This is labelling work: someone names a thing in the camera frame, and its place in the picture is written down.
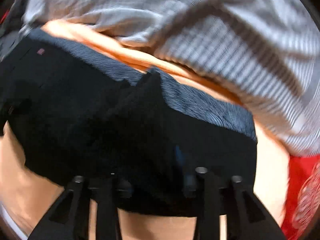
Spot black pants with patterned band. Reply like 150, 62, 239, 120
1, 29, 257, 217

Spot peach bed sheet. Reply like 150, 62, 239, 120
1, 20, 289, 239

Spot red fabric item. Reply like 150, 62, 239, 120
281, 156, 319, 239

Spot grey striped duvet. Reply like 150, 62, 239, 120
23, 0, 319, 156

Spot dark grey jacket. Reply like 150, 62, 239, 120
1, 0, 27, 61

